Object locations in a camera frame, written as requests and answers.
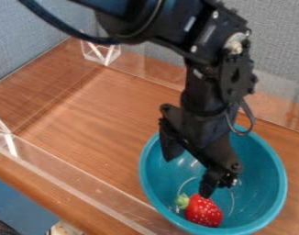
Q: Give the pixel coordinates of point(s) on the clear acrylic back barrier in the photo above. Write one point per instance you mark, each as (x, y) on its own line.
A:
(274, 103)

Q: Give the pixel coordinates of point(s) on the clear acrylic front barrier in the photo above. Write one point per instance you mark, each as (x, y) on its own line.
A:
(90, 203)

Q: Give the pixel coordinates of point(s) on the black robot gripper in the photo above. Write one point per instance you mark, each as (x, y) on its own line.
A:
(203, 135)

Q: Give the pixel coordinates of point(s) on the clear acrylic left bracket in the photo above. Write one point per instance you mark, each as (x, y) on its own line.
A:
(7, 143)

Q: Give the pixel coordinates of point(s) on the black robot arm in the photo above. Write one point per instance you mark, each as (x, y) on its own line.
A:
(208, 35)

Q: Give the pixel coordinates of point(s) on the clear acrylic corner bracket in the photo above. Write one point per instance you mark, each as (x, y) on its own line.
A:
(100, 53)

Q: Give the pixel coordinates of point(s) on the blue plastic bowl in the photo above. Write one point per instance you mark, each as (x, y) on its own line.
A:
(250, 204)

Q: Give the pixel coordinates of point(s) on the clear acrylic barrier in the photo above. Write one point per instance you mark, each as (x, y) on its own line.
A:
(90, 203)
(274, 103)

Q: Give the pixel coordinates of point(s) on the red toy strawberry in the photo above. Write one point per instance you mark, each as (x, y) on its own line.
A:
(200, 210)

